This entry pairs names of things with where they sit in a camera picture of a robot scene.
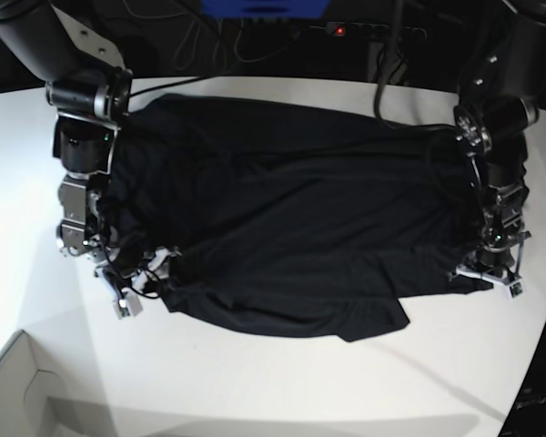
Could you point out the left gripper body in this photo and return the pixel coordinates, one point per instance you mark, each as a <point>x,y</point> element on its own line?
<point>497,261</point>

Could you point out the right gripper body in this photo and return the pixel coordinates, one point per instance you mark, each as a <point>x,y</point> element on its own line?
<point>148,279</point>

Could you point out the black t-shirt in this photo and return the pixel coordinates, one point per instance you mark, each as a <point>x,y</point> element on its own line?
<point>293,221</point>

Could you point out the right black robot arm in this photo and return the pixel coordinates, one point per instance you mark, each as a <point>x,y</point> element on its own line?
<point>88,84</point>

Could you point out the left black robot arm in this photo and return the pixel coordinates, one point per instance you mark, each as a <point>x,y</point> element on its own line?
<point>498,92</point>

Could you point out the white cardboard box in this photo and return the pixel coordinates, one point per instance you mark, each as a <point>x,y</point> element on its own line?
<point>36,402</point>

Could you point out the blue plastic bin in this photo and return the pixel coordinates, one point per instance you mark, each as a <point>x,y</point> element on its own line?
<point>265,8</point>

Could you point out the black power strip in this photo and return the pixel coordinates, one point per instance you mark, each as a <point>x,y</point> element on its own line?
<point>369,30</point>

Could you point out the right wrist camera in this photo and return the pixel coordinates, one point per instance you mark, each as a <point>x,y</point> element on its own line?
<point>129,306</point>

